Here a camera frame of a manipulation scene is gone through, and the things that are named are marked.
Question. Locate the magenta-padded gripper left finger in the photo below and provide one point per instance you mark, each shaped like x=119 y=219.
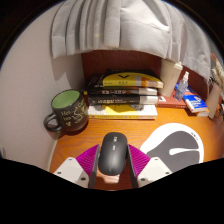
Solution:
x=71 y=168

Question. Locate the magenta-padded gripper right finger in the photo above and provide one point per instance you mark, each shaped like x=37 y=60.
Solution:
x=154 y=169

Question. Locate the black computer mouse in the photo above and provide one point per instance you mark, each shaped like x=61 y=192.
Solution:
x=112 y=153

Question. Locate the white and grey mouse pad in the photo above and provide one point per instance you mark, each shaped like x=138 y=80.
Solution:
x=180 y=143

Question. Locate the dark mug with green inside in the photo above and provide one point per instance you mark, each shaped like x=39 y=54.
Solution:
x=71 y=115

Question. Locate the yellow and white book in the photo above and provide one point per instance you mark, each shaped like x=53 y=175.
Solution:
x=120 y=111

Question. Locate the red-brown book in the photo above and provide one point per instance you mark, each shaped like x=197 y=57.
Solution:
x=168 y=102

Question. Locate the orange book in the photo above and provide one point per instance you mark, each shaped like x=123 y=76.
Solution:
x=203 y=113

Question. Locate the blue book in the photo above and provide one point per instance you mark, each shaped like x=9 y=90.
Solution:
x=195 y=102

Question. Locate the dark book with white pages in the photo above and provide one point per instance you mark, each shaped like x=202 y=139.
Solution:
x=116 y=91
x=116 y=100

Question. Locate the clear spray bottle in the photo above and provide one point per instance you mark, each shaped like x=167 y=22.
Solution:
x=181 y=88

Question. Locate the black and yellow book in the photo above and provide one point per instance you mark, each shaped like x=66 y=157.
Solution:
x=133 y=79

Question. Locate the cream lidded tumbler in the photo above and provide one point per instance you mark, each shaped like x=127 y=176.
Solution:
x=170 y=78

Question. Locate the white curtain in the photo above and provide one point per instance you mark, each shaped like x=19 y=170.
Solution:
x=133 y=26

